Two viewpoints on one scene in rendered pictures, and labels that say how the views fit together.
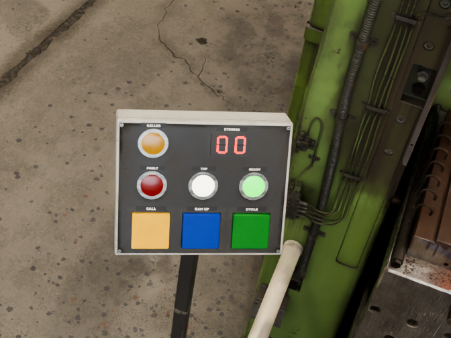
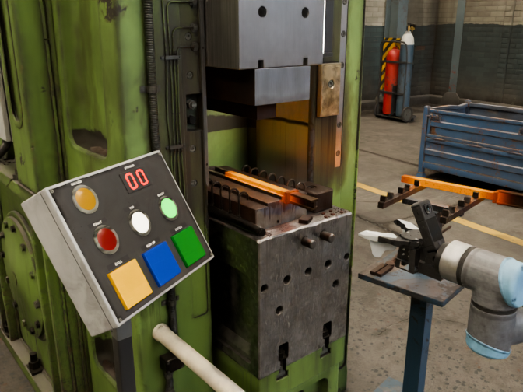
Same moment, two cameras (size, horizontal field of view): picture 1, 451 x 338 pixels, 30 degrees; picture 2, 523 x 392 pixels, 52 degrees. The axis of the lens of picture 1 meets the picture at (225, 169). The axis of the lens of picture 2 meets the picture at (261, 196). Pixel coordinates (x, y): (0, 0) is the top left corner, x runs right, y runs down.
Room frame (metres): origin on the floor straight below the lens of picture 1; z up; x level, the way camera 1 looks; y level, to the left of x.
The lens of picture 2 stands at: (0.24, 0.70, 1.47)
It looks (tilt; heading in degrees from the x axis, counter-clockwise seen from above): 18 degrees down; 308
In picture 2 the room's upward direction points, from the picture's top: straight up
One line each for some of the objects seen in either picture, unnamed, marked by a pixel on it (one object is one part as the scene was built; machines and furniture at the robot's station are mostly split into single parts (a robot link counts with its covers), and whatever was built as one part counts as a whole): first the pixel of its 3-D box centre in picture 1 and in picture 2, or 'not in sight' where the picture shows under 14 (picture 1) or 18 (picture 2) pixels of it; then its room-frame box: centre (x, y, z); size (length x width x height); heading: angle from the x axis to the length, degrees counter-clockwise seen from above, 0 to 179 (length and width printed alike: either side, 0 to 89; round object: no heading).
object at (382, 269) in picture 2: not in sight; (415, 246); (0.92, -1.12, 0.68); 0.60 x 0.04 x 0.01; 87
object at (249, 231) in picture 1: (249, 230); (187, 246); (1.04, -0.07, 1.01); 0.07 x 0.05 x 0.07; 102
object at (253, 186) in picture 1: (254, 186); (168, 208); (1.09, -0.06, 1.09); 0.05 x 0.03 x 0.04; 77
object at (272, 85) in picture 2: not in sight; (236, 78); (1.31, -0.56, 1.32); 0.42 x 0.20 x 0.10; 167
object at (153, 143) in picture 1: (153, 143); (85, 199); (1.09, 0.14, 1.16); 0.05 x 0.03 x 0.04; 77
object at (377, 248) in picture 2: not in sight; (377, 245); (0.74, -0.40, 0.98); 0.09 x 0.03 x 0.06; 20
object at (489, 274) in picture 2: not in sight; (495, 277); (0.48, -0.39, 0.98); 0.12 x 0.09 x 0.10; 167
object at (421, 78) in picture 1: (419, 83); (192, 112); (1.30, -0.35, 1.24); 0.03 x 0.03 x 0.07; 77
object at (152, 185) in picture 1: (152, 185); (107, 239); (1.05, 0.14, 1.09); 0.05 x 0.03 x 0.04; 77
